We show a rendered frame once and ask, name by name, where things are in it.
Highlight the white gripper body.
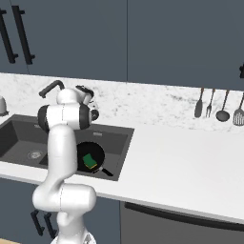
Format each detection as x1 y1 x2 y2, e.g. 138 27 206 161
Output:
75 84 95 106

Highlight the black sink tap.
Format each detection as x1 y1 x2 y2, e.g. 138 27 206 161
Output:
38 79 67 98

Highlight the black frying pan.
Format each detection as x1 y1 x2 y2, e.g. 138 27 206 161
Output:
75 141 114 177

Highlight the green and yellow sponge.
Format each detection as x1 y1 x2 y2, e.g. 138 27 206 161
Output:
82 152 98 171

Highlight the dark grey double sink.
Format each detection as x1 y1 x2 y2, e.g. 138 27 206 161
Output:
0 113 135 182

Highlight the white domed appliance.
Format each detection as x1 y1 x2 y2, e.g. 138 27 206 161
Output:
0 95 10 117

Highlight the grey hanging spatula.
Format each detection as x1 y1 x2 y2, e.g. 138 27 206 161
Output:
193 87 206 119

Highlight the grey hanging fork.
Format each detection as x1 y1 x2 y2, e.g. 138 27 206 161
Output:
205 88 216 119

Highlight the dark blue base cupboard door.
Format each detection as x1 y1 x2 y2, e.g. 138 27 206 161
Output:
0 176 46 244
43 193 122 244

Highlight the grey hanging ladle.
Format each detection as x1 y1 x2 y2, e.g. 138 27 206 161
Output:
215 89 231 123

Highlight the grey hanging slotted turner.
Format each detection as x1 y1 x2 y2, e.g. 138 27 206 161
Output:
232 91 244 128

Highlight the dark blue wall cupboard door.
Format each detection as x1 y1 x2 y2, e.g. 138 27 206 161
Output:
127 0 244 92
10 0 129 83
0 0 31 76

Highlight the black base cupboard handle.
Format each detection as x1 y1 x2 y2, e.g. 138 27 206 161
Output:
43 212 58 239
30 209 45 237

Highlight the black dishwasher handle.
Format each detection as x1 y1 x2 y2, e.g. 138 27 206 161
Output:
124 201 244 233

